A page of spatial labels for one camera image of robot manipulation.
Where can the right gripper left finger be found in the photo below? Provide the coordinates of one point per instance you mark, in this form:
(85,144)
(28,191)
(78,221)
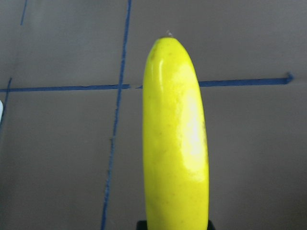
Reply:
(141,225)

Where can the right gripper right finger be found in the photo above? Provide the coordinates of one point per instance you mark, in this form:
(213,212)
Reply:
(210,226)

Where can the white bear-print tray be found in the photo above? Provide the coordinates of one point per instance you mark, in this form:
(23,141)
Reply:
(1,110)

